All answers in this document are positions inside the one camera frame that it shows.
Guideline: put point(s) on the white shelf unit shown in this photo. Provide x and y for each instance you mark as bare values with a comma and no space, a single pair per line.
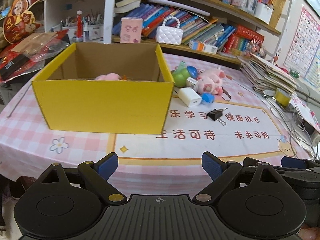
110,10

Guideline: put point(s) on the white charger block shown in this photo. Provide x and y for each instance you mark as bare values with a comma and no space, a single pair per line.
188,96

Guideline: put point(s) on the white pen holder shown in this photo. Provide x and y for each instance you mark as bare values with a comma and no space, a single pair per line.
93,31

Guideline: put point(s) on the black binder clip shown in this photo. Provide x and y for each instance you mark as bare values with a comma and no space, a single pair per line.
213,115

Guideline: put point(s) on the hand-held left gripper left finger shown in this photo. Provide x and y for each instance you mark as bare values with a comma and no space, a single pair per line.
108,164

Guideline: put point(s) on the wooden bookshelf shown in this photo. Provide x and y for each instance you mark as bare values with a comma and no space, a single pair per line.
225,7

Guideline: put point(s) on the stack of paper booklets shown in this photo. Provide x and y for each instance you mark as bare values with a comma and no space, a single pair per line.
270,75

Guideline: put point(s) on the thick paperback book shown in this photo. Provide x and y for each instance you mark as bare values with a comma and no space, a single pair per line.
132,0
127,8

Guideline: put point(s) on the white orange carton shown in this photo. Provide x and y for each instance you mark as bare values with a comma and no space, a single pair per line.
203,47

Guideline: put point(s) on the green round toy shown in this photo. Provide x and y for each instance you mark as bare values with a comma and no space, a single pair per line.
180,78

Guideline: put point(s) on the pink floral card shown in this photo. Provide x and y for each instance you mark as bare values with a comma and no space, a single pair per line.
307,111

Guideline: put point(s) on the yellow cardboard box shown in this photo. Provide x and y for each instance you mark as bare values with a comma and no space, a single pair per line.
100,105

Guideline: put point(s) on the row of colourful books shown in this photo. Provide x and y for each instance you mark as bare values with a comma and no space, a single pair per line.
200,25

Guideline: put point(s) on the red paper decoration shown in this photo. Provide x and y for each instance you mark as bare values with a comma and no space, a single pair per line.
17,12

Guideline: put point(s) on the mint green tube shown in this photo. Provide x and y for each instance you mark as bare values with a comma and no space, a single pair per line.
181,65

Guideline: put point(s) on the pink spotted plush pig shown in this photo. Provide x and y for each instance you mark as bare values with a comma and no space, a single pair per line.
211,81

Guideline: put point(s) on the blue round toy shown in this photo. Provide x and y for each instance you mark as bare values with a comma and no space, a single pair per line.
192,71

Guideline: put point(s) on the pink printed tablecloth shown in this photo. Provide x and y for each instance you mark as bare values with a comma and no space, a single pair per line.
225,140

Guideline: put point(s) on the small white adapter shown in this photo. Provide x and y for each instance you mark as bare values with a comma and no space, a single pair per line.
192,83

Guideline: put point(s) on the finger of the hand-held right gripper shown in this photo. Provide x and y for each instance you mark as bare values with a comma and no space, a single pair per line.
251,162
291,161

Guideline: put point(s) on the maroon cushion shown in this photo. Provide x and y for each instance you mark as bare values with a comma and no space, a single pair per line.
23,186

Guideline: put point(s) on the red plastic wrapping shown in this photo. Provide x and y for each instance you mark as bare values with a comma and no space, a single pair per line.
37,61

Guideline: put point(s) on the red white stick figurine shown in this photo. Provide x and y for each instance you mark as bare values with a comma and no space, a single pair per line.
79,27

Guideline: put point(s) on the colourful bead ornament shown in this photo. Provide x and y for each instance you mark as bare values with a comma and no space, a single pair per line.
257,48

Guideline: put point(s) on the alphabet wall poster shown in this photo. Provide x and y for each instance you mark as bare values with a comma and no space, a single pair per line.
303,45

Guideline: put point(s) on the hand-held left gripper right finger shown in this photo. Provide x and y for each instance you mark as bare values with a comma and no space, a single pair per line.
211,166

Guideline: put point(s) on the pink box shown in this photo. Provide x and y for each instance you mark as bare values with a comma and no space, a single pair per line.
130,30

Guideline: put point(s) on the small blue toy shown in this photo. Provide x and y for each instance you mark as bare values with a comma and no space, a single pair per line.
208,98

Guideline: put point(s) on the yellow tape roll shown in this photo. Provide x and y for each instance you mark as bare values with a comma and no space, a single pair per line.
282,97

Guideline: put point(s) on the white power strip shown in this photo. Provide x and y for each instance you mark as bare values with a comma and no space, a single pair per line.
315,138

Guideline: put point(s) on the white storage bin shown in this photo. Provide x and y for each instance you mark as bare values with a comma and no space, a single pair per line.
264,13

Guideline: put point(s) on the black flat box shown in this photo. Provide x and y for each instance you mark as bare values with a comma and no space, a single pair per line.
12,66

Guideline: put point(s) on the small orange toy piece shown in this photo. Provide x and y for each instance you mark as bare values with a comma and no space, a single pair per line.
124,77

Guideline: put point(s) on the brown cardboard sheet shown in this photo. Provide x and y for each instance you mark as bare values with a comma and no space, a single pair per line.
32,42

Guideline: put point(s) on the plain pink plush toy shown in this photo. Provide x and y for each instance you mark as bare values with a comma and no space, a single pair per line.
107,76

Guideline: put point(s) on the white quilted purse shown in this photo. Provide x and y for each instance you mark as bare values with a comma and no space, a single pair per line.
168,35

